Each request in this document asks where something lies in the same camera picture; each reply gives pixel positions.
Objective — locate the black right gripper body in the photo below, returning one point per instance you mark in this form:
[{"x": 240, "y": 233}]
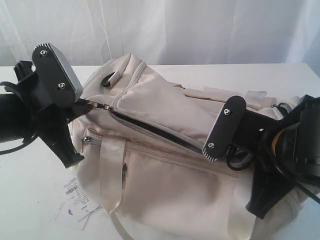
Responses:
[{"x": 254, "y": 135}]

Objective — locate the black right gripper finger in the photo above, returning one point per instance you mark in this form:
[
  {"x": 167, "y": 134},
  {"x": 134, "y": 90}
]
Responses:
[{"x": 270, "y": 196}]

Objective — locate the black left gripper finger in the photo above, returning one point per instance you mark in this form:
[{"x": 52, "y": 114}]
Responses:
[{"x": 78, "y": 109}]

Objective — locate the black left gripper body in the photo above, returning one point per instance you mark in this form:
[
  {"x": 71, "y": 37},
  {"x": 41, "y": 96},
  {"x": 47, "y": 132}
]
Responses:
[{"x": 49, "y": 122}]

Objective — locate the cream fabric duffel bag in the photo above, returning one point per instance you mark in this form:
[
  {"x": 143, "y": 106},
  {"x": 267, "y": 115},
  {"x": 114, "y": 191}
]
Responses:
[{"x": 143, "y": 159}]

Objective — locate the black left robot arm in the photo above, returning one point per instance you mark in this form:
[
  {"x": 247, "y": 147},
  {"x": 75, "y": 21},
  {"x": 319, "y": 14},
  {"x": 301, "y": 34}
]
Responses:
[{"x": 15, "y": 118}]

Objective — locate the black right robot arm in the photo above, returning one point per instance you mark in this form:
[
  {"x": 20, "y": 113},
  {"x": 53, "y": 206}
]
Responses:
[{"x": 286, "y": 153}]

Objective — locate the white paper hang tag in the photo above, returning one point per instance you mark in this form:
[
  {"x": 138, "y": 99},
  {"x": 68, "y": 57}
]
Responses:
[{"x": 72, "y": 206}]

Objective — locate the white backdrop curtain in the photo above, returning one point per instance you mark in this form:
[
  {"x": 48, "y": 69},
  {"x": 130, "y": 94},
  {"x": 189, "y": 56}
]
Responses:
[{"x": 91, "y": 32}]

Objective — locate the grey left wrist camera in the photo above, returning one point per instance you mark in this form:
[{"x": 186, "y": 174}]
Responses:
[{"x": 59, "y": 82}]

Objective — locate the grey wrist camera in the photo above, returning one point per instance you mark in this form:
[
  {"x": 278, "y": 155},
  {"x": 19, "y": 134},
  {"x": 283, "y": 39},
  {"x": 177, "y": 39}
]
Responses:
[
  {"x": 224, "y": 128},
  {"x": 59, "y": 82}
]

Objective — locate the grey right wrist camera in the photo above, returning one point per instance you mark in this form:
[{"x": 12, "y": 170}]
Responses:
[{"x": 224, "y": 128}]

